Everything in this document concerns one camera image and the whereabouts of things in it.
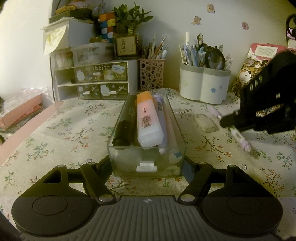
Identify small purple correction pen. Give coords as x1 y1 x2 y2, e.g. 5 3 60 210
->
207 106 252 153

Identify black marker pen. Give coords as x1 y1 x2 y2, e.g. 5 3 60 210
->
112 94 137 147

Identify clear plastic drawer tray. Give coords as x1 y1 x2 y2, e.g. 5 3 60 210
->
107 91 186 177

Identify orange cap highlighter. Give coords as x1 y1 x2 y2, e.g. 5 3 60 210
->
137 91 164 147

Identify floral tablecloth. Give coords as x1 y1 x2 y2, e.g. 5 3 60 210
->
1 88 295 238

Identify stack of cartoon books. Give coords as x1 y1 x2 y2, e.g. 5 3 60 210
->
232 43 295 100

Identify white flower-shaped pen holder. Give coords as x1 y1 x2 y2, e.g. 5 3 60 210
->
179 32 232 104

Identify pink book stack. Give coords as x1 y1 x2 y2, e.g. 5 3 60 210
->
1 89 43 129

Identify white desktop drawer organizer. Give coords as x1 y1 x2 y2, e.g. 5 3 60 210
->
50 43 138 101

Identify pink perforated pen cup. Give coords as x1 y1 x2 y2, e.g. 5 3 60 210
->
139 58 165 91

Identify potted green plant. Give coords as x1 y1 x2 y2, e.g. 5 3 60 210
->
111 4 153 60

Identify white storage box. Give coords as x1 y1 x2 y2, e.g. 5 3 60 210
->
42 18 95 55

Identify colourful rubik cube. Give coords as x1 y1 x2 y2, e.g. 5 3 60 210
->
98 12 116 42

